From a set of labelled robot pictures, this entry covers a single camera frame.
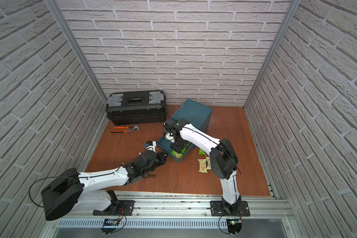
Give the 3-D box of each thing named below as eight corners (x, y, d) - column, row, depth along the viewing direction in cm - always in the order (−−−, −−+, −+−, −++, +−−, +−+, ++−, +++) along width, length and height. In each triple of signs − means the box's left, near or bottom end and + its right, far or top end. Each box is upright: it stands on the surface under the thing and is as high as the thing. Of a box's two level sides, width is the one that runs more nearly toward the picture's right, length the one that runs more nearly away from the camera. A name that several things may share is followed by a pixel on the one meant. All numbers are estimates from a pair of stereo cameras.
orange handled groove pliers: (112, 133, 105) (111, 131, 103) (113, 128, 108) (112, 126, 106) (139, 132, 106) (138, 130, 104) (139, 127, 109) (139, 125, 107)
